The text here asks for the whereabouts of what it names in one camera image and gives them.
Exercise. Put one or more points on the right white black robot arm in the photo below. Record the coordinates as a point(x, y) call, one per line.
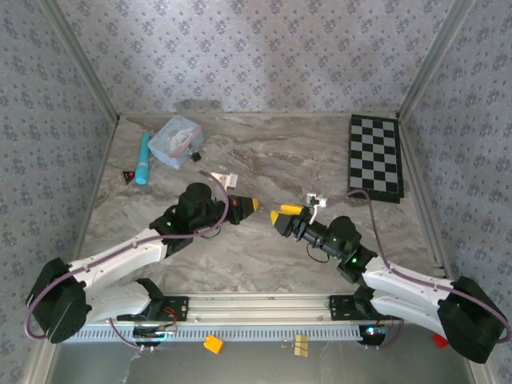
point(404, 284)

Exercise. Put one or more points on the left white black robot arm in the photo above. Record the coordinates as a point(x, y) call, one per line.
point(120, 256)

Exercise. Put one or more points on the black padlock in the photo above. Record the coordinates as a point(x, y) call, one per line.
point(195, 157)

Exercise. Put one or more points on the light blue pouch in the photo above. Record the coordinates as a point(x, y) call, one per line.
point(176, 140)

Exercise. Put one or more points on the teal flashlight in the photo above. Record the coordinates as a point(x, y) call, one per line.
point(142, 164)

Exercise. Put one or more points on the small red triangle sign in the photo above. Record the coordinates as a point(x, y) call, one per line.
point(128, 176)

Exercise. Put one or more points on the black grey chessboard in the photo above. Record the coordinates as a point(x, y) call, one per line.
point(375, 160)

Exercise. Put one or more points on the controller circuit board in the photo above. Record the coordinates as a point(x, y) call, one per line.
point(154, 335)
point(372, 334)

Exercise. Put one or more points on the gold binder clip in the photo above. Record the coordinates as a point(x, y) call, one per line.
point(300, 347)

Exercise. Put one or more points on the orange plastic block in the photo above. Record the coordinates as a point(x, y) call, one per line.
point(213, 344)

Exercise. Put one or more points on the small red plastic piece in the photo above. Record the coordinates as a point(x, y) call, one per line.
point(439, 341)

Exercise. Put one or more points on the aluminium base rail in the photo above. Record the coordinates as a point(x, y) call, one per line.
point(260, 308)

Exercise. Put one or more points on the aluminium table side rail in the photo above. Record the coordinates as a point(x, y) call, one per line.
point(422, 192)
point(98, 184)

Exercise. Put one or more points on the aluminium corner post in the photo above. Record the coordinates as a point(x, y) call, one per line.
point(436, 56)
point(82, 60)

